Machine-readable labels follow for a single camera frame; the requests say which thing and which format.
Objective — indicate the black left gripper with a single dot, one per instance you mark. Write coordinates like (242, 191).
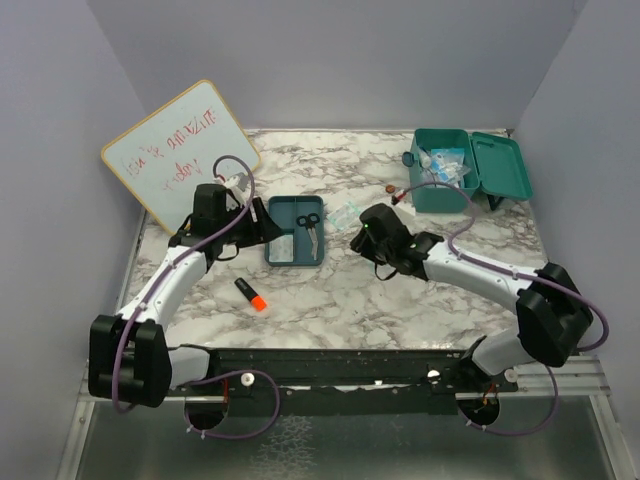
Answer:
(262, 230)

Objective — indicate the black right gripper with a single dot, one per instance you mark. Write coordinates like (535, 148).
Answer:
(361, 243)

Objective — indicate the teal divided tray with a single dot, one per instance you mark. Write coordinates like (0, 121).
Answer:
(284, 210)

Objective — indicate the teal plaster sheet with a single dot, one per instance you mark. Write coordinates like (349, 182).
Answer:
(343, 217)
(281, 250)

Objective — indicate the black handled scissors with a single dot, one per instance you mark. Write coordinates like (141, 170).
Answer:
(309, 223)

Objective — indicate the blue alcohol pad sachets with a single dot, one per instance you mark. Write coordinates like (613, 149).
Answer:
(447, 166)

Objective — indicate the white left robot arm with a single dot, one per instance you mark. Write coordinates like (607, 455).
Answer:
(129, 358)

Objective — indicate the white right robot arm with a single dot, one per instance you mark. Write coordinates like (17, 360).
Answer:
(550, 319)

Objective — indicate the teal medicine kit box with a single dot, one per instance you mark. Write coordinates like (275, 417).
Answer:
(495, 163)

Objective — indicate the black orange highlighter marker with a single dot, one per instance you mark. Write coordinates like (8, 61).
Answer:
(255, 300)

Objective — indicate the yellow framed whiteboard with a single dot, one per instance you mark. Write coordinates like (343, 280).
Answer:
(164, 157)

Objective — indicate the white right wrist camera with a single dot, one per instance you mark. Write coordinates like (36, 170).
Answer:
(406, 208)

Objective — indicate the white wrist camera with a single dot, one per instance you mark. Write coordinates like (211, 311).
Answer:
(406, 208)
(238, 185)

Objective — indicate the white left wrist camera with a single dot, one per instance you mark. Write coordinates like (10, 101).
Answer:
(238, 185)

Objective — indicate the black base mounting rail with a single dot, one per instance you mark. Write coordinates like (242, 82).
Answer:
(337, 382)

